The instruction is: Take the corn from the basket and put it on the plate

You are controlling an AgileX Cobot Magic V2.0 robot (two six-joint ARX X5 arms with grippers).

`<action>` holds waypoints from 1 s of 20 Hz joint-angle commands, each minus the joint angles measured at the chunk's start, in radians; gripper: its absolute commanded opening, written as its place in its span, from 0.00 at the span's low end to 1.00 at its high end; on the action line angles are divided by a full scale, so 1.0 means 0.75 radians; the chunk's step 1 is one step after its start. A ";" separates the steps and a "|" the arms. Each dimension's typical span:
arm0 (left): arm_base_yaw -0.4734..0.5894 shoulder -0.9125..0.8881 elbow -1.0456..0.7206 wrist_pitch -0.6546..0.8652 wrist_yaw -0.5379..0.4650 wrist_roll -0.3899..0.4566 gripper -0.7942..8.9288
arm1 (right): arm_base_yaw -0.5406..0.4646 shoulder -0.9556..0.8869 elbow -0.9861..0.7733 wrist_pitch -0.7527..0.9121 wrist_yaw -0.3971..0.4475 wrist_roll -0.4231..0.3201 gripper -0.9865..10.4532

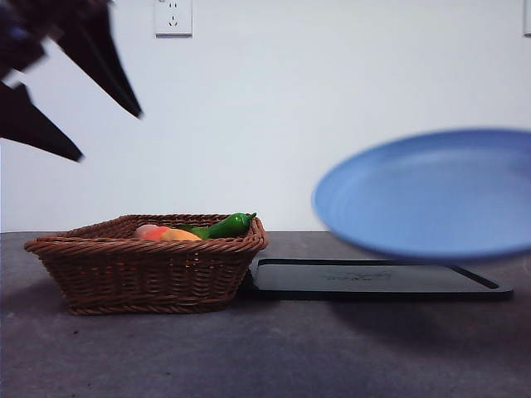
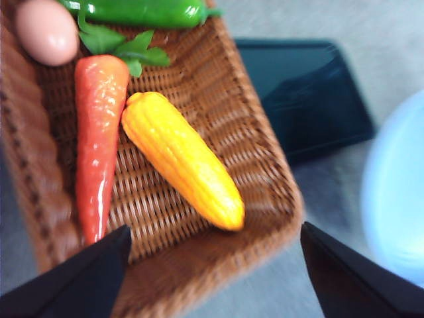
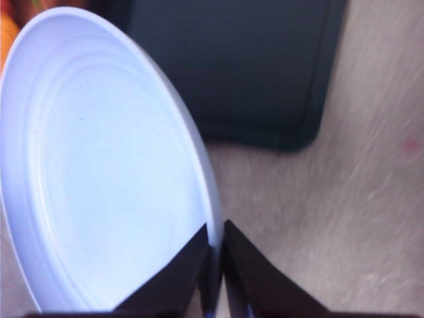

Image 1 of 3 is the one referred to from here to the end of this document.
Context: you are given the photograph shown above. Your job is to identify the orange toy corn cob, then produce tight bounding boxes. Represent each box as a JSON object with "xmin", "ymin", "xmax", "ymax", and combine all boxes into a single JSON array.
[{"xmin": 159, "ymin": 227, "xmax": 204, "ymax": 242}]

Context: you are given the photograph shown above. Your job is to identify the blue round plate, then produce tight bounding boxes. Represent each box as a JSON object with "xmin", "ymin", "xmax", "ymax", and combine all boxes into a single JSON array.
[{"xmin": 310, "ymin": 128, "xmax": 531, "ymax": 262}]

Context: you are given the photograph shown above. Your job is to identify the brown wicker basket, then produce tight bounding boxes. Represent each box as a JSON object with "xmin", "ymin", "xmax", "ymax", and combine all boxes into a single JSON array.
[{"xmin": 23, "ymin": 213, "xmax": 269, "ymax": 316}]

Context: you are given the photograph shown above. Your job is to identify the pink red toy peach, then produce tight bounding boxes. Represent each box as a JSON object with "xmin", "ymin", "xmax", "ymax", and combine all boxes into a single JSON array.
[{"xmin": 132, "ymin": 224, "xmax": 171, "ymax": 241}]

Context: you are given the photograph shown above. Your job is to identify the green toy leaf vegetable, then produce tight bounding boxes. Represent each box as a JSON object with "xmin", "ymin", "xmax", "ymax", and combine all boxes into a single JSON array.
[{"xmin": 178, "ymin": 223, "xmax": 212, "ymax": 240}]

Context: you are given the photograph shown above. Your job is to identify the green toy chili pepper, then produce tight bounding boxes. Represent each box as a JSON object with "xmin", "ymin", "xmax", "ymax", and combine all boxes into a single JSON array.
[{"xmin": 207, "ymin": 212, "xmax": 258, "ymax": 240}]

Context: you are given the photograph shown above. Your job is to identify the black cutting board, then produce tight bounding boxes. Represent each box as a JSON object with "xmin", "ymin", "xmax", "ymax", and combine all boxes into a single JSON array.
[{"xmin": 248, "ymin": 257, "xmax": 514, "ymax": 300}]

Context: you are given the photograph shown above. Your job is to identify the white wall socket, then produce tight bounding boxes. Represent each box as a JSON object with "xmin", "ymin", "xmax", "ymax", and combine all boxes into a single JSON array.
[{"xmin": 155, "ymin": 0, "xmax": 194, "ymax": 39}]

